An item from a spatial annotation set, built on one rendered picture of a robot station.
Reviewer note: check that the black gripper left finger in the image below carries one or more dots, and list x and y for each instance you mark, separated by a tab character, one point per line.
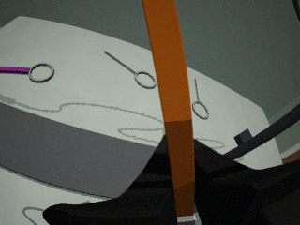
149	200

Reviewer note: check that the purple handle with grey loop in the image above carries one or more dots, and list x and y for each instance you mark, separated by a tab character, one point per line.
26	70

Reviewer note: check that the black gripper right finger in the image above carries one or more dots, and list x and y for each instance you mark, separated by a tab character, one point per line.
228	193

